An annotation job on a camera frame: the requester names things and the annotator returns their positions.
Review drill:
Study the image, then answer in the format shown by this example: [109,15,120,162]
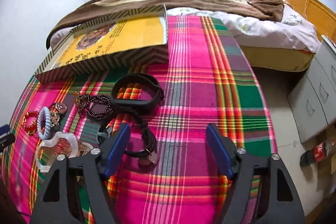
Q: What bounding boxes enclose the grey drawer cabinet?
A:
[288,36,336,143]

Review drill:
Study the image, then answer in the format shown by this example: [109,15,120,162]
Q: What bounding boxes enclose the red bead bracelet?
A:
[22,110,39,137]

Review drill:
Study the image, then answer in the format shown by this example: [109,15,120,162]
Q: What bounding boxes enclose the light blue spiral hair tie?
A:
[36,106,53,141]

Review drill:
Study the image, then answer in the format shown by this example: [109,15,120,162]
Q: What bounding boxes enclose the black cord pendant necklace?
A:
[96,106,160,166]

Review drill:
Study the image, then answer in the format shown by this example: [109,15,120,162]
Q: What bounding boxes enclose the black wristband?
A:
[110,73,165,114]

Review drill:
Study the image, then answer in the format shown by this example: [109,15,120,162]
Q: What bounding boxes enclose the round charm keychain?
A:
[49,102,67,128]

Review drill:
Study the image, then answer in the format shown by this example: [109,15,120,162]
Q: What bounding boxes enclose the pink plaid tablecloth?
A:
[1,15,277,223]

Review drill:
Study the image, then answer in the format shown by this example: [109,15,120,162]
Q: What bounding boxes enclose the brown fleece blanket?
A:
[46,0,284,48]

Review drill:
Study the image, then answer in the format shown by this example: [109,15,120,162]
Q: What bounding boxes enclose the cola bottle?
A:
[299,140,335,167]

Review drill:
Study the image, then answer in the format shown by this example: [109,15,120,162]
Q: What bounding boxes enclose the bed with white sheet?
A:
[49,2,321,72]

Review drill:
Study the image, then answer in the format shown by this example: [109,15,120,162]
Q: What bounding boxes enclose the striped cardboard tray yellow inside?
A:
[34,5,169,84]

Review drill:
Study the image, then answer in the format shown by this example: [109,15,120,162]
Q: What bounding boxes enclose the dark red bead necklace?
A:
[75,91,114,121]

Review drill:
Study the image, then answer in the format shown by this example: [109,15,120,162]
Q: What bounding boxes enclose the wooden headboard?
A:
[283,0,336,43]

